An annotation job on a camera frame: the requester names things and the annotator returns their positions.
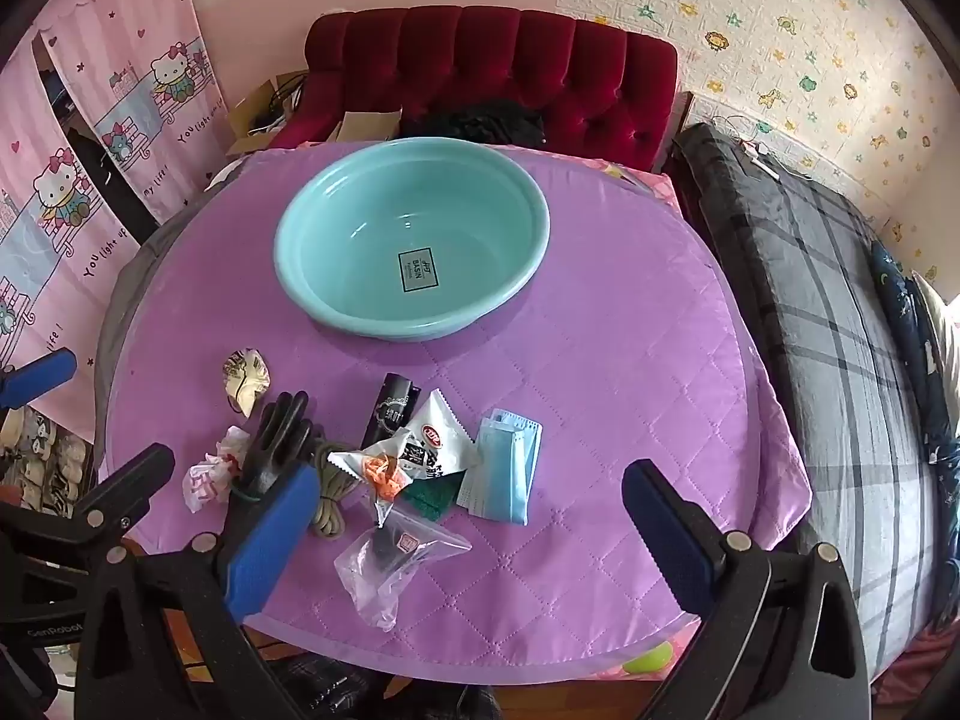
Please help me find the white snack packet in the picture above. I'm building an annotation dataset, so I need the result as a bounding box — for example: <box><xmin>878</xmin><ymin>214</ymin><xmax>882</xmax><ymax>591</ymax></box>
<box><xmin>328</xmin><ymin>388</ymin><xmax>481</xmax><ymax>526</ymax></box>

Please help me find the beige powder packet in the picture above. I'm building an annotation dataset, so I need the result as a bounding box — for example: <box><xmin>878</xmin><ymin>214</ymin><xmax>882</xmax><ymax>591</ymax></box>
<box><xmin>222</xmin><ymin>349</ymin><xmax>272</xmax><ymax>415</ymax></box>

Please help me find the white red wrapper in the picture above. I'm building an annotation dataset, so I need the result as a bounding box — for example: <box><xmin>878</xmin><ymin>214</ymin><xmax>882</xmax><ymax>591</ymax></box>
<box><xmin>182</xmin><ymin>425</ymin><xmax>252</xmax><ymax>515</ymax></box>

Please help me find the white pillow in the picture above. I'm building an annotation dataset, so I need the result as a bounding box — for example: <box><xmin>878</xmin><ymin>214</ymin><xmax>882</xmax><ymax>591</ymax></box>
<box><xmin>911</xmin><ymin>274</ymin><xmax>960</xmax><ymax>398</ymax></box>

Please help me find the olive rope bundle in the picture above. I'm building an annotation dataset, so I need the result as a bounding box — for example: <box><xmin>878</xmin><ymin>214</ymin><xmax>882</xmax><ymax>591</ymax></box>
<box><xmin>304</xmin><ymin>441</ymin><xmax>362</xmax><ymax>537</ymax></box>

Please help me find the clear plastic bag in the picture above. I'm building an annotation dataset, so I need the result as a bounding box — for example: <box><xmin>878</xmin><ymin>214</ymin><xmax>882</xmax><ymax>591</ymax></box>
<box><xmin>334</xmin><ymin>502</ymin><xmax>473</xmax><ymax>632</ymax></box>

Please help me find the red tufted velvet sofa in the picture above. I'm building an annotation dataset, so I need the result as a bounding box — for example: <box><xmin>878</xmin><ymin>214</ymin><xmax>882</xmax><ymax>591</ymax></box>
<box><xmin>266</xmin><ymin>6</ymin><xmax>695</xmax><ymax>173</ymax></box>

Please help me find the bed with grey plaid cover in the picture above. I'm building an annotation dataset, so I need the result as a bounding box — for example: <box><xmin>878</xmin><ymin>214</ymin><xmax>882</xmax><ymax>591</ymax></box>
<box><xmin>671</xmin><ymin>120</ymin><xmax>960</xmax><ymax>698</ymax></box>

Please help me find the teal plastic basin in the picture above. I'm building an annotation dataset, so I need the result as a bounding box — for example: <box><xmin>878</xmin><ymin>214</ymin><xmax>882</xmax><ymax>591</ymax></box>
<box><xmin>272</xmin><ymin>136</ymin><xmax>552</xmax><ymax>344</ymax></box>

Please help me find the yellow-green tennis ball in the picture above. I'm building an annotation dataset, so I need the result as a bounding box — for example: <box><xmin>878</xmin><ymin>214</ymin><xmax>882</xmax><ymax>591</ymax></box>
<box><xmin>626</xmin><ymin>641</ymin><xmax>672</xmax><ymax>677</ymax></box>

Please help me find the black cloth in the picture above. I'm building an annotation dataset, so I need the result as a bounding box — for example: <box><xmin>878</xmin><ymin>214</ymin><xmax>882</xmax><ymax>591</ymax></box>
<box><xmin>231</xmin><ymin>390</ymin><xmax>320</xmax><ymax>500</ymax></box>

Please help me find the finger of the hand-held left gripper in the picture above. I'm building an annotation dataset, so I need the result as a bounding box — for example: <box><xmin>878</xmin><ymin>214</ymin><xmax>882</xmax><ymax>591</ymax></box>
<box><xmin>0</xmin><ymin>444</ymin><xmax>175</xmax><ymax>550</ymax></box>
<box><xmin>0</xmin><ymin>349</ymin><xmax>77</xmax><ymax>412</ymax></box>

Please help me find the dark blue star pillow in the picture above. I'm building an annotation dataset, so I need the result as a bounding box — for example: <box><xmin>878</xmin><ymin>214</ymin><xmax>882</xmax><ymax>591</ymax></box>
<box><xmin>870</xmin><ymin>240</ymin><xmax>960</xmax><ymax>466</ymax></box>

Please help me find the black clothing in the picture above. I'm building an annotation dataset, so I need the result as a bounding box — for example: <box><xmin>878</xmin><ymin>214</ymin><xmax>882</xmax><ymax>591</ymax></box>
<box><xmin>401</xmin><ymin>99</ymin><xmax>548</xmax><ymax>151</ymax></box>

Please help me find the purple quilted mat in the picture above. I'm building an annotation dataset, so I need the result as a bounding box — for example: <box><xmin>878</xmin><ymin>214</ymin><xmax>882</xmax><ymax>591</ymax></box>
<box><xmin>96</xmin><ymin>141</ymin><xmax>812</xmax><ymax>687</ymax></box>

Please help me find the flat cardboard piece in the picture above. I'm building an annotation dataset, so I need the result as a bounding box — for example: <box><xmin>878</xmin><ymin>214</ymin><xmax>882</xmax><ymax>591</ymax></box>
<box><xmin>335</xmin><ymin>111</ymin><xmax>402</xmax><ymax>143</ymax></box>

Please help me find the open cardboard box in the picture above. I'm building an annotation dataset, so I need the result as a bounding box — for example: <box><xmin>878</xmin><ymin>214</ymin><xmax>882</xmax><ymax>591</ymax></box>
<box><xmin>225</xmin><ymin>71</ymin><xmax>312</xmax><ymax>158</ymax></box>

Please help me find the pink cartoon curtain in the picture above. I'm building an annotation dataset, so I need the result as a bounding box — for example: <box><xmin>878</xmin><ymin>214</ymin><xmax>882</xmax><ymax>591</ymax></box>
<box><xmin>41</xmin><ymin>0</ymin><xmax>226</xmax><ymax>245</ymax></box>
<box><xmin>0</xmin><ymin>52</ymin><xmax>143</xmax><ymax>442</ymax></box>

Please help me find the black bag roll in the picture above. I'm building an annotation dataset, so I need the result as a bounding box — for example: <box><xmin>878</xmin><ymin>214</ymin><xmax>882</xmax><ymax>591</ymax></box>
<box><xmin>360</xmin><ymin>373</ymin><xmax>421</xmax><ymax>451</ymax></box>

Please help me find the pink printed tablecloth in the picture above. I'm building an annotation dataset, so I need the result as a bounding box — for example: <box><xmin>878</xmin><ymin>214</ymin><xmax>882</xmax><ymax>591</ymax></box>
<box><xmin>581</xmin><ymin>157</ymin><xmax>702</xmax><ymax>683</ymax></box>

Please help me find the white charging cable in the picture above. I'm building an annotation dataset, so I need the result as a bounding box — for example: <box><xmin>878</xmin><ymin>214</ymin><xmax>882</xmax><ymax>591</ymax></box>
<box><xmin>712</xmin><ymin>116</ymin><xmax>788</xmax><ymax>181</ymax></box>

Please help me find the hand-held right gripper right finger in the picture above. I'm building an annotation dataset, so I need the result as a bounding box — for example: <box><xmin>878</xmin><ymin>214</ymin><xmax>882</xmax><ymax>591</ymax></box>
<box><xmin>622</xmin><ymin>459</ymin><xmax>871</xmax><ymax>720</ymax></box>

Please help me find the blue face mask packet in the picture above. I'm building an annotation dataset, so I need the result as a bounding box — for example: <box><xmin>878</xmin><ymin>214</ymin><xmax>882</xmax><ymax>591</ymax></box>
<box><xmin>456</xmin><ymin>406</ymin><xmax>542</xmax><ymax>526</ymax></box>

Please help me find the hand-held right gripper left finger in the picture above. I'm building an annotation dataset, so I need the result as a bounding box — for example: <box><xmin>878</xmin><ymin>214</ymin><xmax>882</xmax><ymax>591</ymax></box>
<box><xmin>75</xmin><ymin>461</ymin><xmax>323</xmax><ymax>720</ymax></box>

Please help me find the green scouring pad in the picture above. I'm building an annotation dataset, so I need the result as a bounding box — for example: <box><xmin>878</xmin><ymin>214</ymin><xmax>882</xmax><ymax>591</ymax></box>
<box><xmin>405</xmin><ymin>476</ymin><xmax>460</xmax><ymax>522</ymax></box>

